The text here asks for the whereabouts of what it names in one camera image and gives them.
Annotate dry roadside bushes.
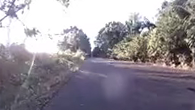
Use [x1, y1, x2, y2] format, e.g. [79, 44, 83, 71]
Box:
[0, 36, 91, 110]

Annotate overhanging tree branches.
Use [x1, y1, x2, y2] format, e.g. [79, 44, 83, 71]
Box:
[0, 0, 83, 42]

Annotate grey asphalt road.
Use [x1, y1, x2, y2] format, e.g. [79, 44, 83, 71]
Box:
[25, 48, 195, 110]

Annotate row of trees and bushes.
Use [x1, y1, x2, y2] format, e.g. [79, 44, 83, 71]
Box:
[87, 0, 195, 77]

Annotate dark green tree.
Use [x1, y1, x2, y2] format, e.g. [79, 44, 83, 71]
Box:
[56, 23, 94, 60]

